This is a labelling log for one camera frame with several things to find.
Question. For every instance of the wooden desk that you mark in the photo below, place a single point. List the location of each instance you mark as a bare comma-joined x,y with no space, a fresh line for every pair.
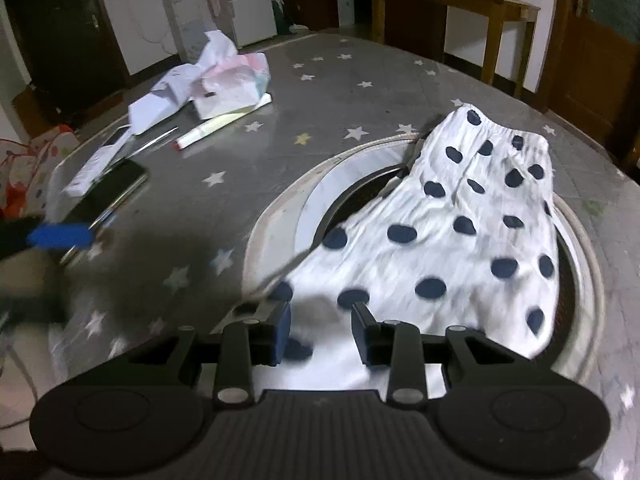
450,0

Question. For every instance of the thin metal rod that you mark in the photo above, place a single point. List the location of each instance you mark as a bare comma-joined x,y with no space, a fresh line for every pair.
147,141

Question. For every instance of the white water dispenser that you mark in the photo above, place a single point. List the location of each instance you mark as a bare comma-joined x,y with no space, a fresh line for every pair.
180,10

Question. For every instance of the white tube red cap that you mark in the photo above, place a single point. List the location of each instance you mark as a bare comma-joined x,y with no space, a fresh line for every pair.
210,127

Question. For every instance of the white polka dot garment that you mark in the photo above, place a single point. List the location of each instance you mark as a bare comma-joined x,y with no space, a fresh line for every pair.
450,240

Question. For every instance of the black smartphone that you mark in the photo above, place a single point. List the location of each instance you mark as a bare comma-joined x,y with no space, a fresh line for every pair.
107,195

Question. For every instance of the crumpled white paper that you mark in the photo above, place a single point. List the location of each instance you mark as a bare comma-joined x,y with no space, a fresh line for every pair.
170,90

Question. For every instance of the brown wooden door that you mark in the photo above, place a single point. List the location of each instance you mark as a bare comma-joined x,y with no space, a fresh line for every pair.
595,50

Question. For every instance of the white refrigerator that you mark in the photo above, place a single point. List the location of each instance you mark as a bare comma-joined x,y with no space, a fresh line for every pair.
252,0

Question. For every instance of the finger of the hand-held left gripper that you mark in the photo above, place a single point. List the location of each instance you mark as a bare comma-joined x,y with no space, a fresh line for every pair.
60,236

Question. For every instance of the white pink plastic packet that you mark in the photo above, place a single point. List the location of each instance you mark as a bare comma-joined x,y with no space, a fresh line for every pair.
232,82

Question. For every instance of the white remote control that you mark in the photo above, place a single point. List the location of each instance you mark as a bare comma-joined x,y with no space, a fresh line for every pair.
97,162

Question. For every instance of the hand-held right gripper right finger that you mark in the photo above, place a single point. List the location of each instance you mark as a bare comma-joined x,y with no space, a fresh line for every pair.
362,335

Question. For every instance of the green broom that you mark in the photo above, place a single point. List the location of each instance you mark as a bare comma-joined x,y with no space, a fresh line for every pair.
278,10

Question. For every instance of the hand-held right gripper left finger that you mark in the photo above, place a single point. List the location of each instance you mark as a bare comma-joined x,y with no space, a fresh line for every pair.
281,332

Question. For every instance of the red white patterned cloth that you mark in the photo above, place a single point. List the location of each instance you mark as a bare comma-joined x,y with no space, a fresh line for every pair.
30,170

